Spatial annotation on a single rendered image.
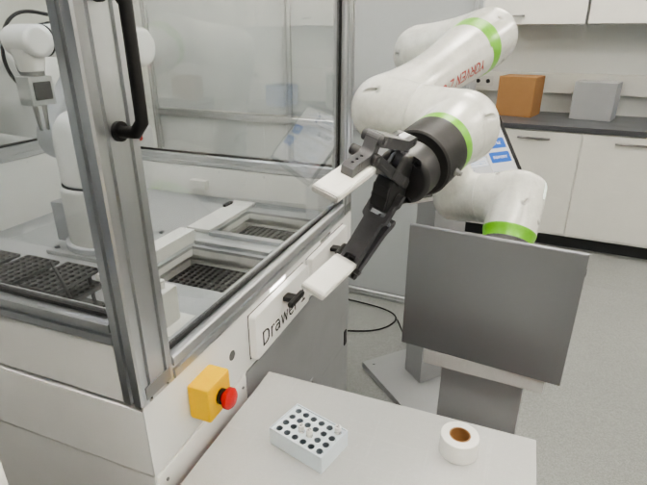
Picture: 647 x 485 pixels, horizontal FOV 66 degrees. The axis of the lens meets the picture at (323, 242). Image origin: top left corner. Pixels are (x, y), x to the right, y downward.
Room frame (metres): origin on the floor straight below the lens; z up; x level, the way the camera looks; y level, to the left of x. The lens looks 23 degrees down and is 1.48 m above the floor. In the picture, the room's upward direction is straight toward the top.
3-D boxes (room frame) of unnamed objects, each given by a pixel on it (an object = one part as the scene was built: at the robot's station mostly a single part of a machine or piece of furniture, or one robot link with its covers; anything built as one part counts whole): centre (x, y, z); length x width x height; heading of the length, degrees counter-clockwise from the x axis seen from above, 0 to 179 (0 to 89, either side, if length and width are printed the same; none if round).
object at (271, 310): (1.04, 0.10, 0.87); 0.29 x 0.02 x 0.11; 159
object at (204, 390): (0.73, 0.21, 0.88); 0.07 x 0.05 x 0.07; 159
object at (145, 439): (1.26, 0.54, 0.87); 1.02 x 0.95 x 0.14; 159
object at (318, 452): (0.72, 0.03, 0.78); 0.12 x 0.08 x 0.04; 53
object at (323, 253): (1.34, -0.01, 0.87); 0.29 x 0.02 x 0.11; 159
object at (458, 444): (0.71, -0.25, 0.78); 0.07 x 0.07 x 0.04
